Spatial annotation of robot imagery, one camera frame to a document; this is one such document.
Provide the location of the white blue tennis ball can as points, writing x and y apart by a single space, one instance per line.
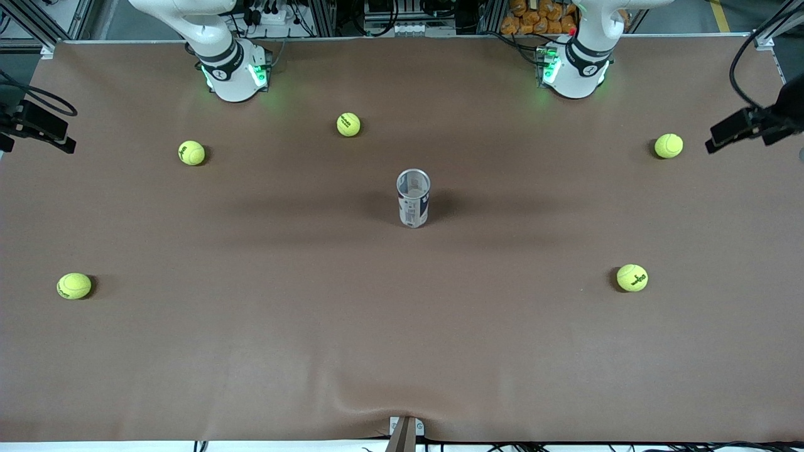
413 207

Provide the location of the brown table mat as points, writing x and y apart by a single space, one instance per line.
251 351

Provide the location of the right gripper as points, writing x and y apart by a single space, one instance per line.
9 117

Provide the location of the metal clamp bracket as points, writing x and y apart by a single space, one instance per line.
419 428

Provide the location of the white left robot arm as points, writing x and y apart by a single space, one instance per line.
581 69

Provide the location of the white power strip with plugs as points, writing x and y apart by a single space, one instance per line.
276 19

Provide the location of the yellow tennis ball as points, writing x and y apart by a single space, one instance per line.
191 152
668 145
74 285
348 124
632 277

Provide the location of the aluminium frame post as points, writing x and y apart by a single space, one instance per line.
320 19
488 17

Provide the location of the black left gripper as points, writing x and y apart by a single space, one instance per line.
781 116

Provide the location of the aluminium frame profile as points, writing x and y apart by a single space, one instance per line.
78 19
769 31

